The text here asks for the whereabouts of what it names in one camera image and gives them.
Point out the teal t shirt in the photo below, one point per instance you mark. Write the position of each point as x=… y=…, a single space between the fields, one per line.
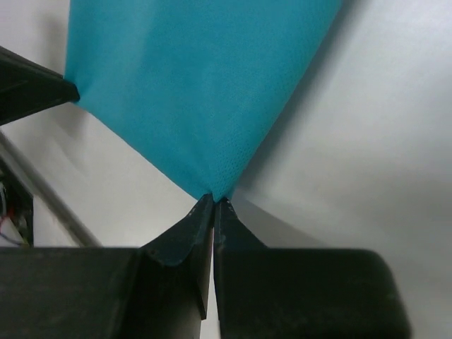
x=193 y=86

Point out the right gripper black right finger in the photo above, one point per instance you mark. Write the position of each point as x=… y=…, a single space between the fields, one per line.
x=242 y=269

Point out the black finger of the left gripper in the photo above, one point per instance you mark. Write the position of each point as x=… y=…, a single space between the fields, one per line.
x=27 y=88

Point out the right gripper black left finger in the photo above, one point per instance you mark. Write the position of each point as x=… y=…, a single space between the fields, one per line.
x=189 y=241

